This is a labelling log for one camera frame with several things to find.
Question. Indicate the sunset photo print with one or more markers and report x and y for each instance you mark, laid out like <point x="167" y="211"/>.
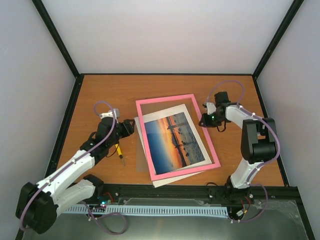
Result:
<point x="174" y="144"/>

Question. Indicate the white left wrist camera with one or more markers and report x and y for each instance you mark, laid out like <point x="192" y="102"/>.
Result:
<point x="111" y="113"/>

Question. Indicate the black frame post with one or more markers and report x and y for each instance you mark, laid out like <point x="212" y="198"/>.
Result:
<point x="281" y="30"/>
<point x="47" y="20"/>

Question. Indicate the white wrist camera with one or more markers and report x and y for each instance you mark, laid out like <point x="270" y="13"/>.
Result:
<point x="210" y="108"/>
<point x="111" y="113"/>

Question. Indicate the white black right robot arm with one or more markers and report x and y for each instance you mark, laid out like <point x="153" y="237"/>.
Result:
<point x="259" y="143"/>

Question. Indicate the black aluminium mounting rail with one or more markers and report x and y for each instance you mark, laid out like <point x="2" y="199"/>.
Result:
<point x="209" y="193"/>

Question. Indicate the light blue cable duct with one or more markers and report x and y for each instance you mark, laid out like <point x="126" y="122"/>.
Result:
<point x="150" y="211"/>

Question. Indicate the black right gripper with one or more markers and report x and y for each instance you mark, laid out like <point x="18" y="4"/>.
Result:
<point x="204" y="119"/>

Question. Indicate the black left frame post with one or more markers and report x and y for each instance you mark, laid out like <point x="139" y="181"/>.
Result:
<point x="47" y="20"/>

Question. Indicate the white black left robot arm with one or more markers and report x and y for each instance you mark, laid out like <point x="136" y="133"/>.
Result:
<point x="40" y="204"/>

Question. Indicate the white mat board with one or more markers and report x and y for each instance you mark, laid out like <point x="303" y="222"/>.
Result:
<point x="168" y="178"/>

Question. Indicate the black right frame post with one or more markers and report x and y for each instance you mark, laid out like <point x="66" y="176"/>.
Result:
<point x="281" y="30"/>

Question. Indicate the yellow black flathead screwdriver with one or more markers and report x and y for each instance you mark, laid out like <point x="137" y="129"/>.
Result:
<point x="119" y="153"/>

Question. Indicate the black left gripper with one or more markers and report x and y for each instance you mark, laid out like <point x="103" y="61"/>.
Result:
<point x="126" y="126"/>

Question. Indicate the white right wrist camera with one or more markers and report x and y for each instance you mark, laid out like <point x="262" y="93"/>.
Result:
<point x="210" y="108"/>

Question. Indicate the brown backing board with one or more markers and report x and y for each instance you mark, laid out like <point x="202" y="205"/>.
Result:
<point x="141" y="160"/>

